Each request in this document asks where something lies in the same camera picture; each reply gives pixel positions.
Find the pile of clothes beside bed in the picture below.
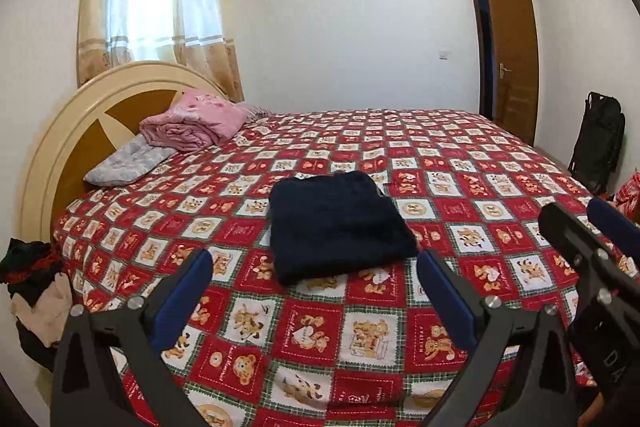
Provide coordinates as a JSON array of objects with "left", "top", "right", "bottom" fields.
[{"left": 0, "top": 238, "right": 67, "bottom": 373}]

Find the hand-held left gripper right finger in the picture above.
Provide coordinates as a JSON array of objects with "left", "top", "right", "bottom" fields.
[{"left": 416, "top": 250, "right": 581, "bottom": 427}]

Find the cream wooden headboard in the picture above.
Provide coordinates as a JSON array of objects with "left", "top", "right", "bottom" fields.
[{"left": 20, "top": 61, "right": 232, "bottom": 248}]

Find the black folded stroller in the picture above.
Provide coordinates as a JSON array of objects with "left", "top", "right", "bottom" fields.
[{"left": 569, "top": 92, "right": 626, "bottom": 195}]

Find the navy patterned knit sweater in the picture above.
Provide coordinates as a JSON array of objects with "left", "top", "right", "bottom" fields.
[{"left": 268, "top": 171, "right": 420, "bottom": 287}]

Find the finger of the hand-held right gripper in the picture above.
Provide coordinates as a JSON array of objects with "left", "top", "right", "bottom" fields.
[
  {"left": 586, "top": 197, "right": 640, "bottom": 280},
  {"left": 538, "top": 202, "right": 628, "bottom": 305}
]

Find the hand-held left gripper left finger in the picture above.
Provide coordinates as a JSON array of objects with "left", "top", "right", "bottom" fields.
[{"left": 50, "top": 248, "right": 215, "bottom": 427}]

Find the striped grey cloth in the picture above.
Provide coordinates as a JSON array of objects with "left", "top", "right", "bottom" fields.
[{"left": 239, "top": 103, "right": 275, "bottom": 122}]

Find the brown wooden door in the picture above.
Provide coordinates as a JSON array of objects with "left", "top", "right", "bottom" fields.
[{"left": 482, "top": 0, "right": 540, "bottom": 146}]

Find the folded pink blanket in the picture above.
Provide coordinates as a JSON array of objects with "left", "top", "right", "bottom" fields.
[{"left": 139, "top": 89, "right": 247, "bottom": 152}]

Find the beige garment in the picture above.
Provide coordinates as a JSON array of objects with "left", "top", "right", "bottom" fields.
[{"left": 11, "top": 274, "right": 74, "bottom": 349}]

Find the red printed bedspread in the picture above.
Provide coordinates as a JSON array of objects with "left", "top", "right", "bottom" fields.
[{"left": 51, "top": 108, "right": 640, "bottom": 427}]

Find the red checked bag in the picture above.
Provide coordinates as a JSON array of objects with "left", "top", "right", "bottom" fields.
[{"left": 614, "top": 172, "right": 640, "bottom": 215}]

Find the grey cushion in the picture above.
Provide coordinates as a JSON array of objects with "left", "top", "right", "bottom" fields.
[{"left": 83, "top": 133, "right": 177, "bottom": 186}]

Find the beige patterned curtain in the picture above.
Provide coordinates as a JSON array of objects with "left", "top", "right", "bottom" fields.
[{"left": 76, "top": 0, "right": 246, "bottom": 104}]

